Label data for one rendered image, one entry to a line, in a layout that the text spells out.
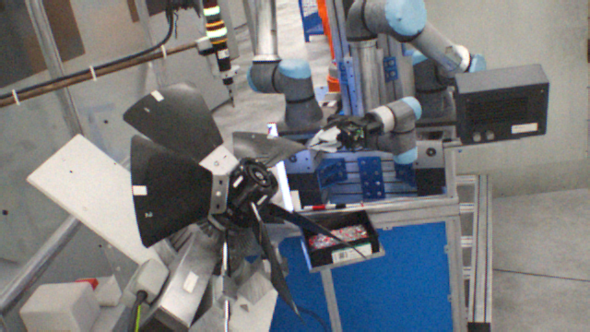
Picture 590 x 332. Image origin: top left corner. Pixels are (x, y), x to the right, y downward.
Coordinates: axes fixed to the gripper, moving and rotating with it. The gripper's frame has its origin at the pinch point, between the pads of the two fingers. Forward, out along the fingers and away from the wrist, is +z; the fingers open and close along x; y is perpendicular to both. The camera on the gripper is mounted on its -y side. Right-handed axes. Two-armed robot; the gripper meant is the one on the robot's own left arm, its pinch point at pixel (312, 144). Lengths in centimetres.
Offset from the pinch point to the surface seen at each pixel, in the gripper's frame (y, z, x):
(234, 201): 15.8, 31.1, -2.6
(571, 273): 3, -130, 118
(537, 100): 28, -60, -2
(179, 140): -1.7, 35.8, -13.9
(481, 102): 18, -47, -3
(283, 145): -7.5, 5.3, 1.3
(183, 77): -399, -86, 109
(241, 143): -13.8, 15.1, -0.7
